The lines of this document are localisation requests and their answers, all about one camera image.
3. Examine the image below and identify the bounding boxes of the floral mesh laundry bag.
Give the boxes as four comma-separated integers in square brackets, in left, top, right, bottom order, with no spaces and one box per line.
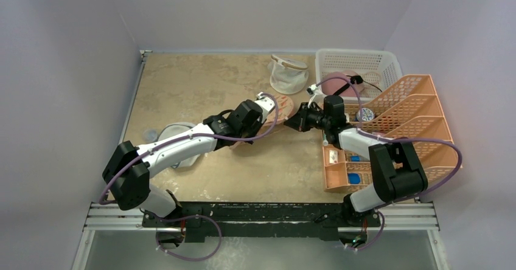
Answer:
[234,92,294,147]

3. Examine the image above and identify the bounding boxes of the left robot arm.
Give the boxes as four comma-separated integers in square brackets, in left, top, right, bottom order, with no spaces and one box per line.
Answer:
[98,93,279,227]

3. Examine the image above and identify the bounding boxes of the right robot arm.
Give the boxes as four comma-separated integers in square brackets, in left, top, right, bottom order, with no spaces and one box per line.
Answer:
[284,95,428,226]

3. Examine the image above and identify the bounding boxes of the pink bra in basket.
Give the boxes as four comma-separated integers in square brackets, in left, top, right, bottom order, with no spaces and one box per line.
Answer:
[321,70,358,99]

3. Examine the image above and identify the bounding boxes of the white round mesh bag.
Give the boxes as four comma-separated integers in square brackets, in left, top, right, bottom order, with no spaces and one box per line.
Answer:
[144,122,200,169]

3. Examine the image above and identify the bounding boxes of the white marker in organizer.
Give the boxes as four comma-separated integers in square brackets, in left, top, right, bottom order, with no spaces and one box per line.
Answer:
[322,131,329,146]

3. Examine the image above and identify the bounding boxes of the white box in organizer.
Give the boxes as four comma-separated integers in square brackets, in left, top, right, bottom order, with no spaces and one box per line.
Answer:
[328,150,339,164]

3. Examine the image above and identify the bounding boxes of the blue item in organizer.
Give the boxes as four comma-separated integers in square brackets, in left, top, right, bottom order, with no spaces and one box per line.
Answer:
[347,173,361,185]

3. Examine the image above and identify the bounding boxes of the white plastic basket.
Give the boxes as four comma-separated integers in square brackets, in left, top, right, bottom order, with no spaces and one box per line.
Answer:
[315,49,403,103]

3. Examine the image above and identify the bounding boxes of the orange plastic desk organizer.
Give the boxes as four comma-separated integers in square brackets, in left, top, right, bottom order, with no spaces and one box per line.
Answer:
[322,75,458,193]

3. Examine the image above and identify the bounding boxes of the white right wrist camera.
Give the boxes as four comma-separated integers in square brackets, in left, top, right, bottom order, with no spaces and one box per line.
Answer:
[306,84,325,107]

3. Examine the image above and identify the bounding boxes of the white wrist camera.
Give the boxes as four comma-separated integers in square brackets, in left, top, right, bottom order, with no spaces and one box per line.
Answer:
[306,84,325,107]
[254,93,276,119]

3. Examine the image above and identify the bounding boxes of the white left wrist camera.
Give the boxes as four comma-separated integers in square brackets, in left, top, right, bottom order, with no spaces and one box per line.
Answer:
[254,93,276,119]

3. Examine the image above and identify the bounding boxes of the white mesh drawstring bag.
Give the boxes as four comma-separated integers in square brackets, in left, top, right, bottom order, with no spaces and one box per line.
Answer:
[268,54,309,95]

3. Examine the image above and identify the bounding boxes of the metal corner bracket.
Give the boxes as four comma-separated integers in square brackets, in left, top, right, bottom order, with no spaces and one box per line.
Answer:
[140,50,153,64]

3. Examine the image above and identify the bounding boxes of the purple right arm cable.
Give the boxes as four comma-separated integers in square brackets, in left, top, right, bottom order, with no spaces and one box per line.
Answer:
[316,77,464,253]

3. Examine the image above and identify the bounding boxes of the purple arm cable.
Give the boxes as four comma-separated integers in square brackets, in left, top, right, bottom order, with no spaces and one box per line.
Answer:
[316,77,464,253]
[98,92,280,261]

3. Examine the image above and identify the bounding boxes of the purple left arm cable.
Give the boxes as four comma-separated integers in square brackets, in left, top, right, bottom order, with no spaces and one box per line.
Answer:
[98,92,280,261]

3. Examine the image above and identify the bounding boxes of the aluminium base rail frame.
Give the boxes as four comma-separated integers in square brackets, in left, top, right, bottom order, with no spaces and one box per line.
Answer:
[72,201,450,269]

